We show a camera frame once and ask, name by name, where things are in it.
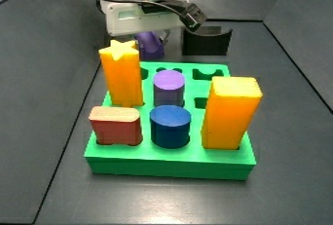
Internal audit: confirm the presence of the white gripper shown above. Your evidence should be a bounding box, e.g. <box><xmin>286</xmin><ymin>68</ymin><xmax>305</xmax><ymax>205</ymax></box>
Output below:
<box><xmin>100</xmin><ymin>1</ymin><xmax>183</xmax><ymax>37</ymax></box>

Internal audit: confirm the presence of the purple arch block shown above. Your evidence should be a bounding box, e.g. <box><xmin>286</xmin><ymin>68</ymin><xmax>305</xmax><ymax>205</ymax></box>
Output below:
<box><xmin>135</xmin><ymin>31</ymin><xmax>165</xmax><ymax>60</ymax></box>

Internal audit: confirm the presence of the black curved fixture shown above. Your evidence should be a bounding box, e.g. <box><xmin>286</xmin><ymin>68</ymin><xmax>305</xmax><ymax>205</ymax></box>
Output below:
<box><xmin>182</xmin><ymin>26</ymin><xmax>233</xmax><ymax>56</ymax></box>

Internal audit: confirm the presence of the yellow star prism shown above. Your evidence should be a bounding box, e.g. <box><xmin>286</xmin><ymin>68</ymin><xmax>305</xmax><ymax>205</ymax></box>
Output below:
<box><xmin>99</xmin><ymin>40</ymin><xmax>143</xmax><ymax>107</ymax></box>

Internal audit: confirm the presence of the purple cylinder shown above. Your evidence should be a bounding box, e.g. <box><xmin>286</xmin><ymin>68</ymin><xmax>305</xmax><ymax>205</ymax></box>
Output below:
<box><xmin>154</xmin><ymin>70</ymin><xmax>185</xmax><ymax>106</ymax></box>

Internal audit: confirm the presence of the red block with tan top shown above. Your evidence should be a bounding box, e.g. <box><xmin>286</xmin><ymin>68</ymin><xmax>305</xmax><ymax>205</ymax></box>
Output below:
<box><xmin>88</xmin><ymin>106</ymin><xmax>143</xmax><ymax>146</ymax></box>

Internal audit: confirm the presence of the blue cylinder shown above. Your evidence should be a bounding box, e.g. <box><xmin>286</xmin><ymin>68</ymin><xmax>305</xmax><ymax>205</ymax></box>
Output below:
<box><xmin>150</xmin><ymin>105</ymin><xmax>191</xmax><ymax>149</ymax></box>

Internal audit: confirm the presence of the yellow square prism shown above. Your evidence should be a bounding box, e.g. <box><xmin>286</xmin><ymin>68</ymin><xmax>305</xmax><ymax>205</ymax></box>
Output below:
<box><xmin>202</xmin><ymin>76</ymin><xmax>262</xmax><ymax>150</ymax></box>

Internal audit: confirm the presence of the green shape sorter base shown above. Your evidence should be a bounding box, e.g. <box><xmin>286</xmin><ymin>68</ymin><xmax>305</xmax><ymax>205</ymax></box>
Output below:
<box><xmin>84</xmin><ymin>61</ymin><xmax>257</xmax><ymax>180</ymax></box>

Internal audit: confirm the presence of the black cable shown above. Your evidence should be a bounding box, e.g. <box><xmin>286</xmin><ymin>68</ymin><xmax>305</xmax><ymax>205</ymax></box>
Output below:
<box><xmin>58</xmin><ymin>0</ymin><xmax>193</xmax><ymax>30</ymax></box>

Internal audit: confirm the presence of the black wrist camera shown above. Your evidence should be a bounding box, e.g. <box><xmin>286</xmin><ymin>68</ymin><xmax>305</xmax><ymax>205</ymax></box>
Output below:
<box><xmin>179</xmin><ymin>3</ymin><xmax>207</xmax><ymax>32</ymax></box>

